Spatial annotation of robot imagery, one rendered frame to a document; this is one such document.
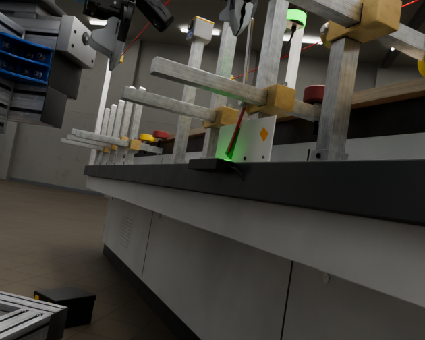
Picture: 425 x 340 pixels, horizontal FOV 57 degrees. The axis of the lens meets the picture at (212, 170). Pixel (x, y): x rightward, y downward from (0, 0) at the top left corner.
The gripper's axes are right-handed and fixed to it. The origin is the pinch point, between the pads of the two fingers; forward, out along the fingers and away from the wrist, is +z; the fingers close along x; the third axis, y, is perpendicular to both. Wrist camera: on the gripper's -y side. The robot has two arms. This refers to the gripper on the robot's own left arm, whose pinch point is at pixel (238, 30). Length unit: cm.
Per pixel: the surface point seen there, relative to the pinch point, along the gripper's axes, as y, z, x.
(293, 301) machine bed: -9, 62, -27
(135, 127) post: 111, 10, -49
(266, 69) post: -6.4, 8.5, -4.7
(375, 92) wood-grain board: -26.9, 11.8, -16.9
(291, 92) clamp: -14.1, 14.5, -4.8
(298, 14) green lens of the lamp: -9.4, -6.1, -9.5
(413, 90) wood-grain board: -35.7, 13.0, -13.7
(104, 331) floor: 77, 101, -30
